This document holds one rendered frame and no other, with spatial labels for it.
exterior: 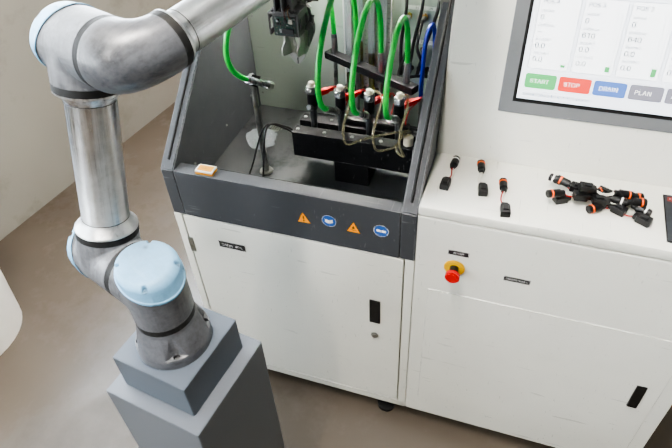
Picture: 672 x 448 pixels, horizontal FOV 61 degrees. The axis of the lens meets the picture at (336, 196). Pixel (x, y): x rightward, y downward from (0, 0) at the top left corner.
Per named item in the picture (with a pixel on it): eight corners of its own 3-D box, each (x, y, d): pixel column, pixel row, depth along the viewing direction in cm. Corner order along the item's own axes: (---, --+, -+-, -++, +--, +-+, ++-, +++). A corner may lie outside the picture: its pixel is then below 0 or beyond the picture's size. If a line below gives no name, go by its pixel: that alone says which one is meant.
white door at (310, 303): (222, 353, 207) (180, 216, 162) (225, 348, 208) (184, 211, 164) (396, 401, 190) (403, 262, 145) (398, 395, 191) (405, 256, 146)
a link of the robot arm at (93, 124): (110, 311, 108) (70, 20, 80) (66, 277, 115) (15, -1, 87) (162, 282, 116) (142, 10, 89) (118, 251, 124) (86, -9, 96)
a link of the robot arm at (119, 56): (109, 60, 75) (331, -84, 99) (63, 40, 81) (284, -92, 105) (141, 127, 84) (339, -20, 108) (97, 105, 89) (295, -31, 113)
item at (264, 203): (185, 214, 162) (172, 170, 151) (193, 204, 165) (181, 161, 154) (399, 258, 145) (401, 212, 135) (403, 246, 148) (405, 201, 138)
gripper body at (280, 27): (269, 37, 128) (262, -16, 120) (283, 21, 134) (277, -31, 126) (300, 40, 126) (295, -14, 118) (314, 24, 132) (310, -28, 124)
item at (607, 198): (542, 210, 129) (547, 192, 125) (544, 181, 136) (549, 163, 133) (652, 229, 123) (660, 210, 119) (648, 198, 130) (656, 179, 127)
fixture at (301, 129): (296, 174, 167) (291, 131, 157) (308, 154, 174) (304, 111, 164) (410, 193, 158) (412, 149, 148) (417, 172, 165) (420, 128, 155)
